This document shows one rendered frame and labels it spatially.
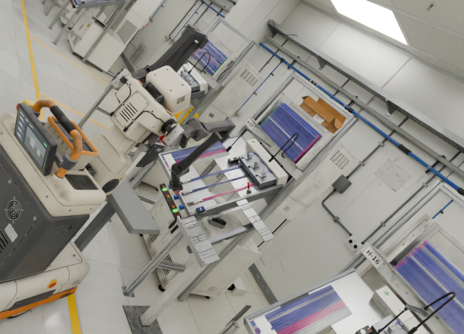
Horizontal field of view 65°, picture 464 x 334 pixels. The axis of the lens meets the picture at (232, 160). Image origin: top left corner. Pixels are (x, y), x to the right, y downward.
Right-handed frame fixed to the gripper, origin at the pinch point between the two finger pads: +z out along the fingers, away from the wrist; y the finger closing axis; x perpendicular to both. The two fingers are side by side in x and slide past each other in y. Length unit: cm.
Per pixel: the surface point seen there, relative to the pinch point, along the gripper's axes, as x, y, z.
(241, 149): -64, 30, 2
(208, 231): -16.5, -15.4, 30.4
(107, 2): -39, 448, -2
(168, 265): 17.0, -25.8, 38.4
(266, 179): -61, -16, -4
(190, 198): -7.7, -6.6, 1.4
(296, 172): -81, -23, -10
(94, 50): -6, 448, 72
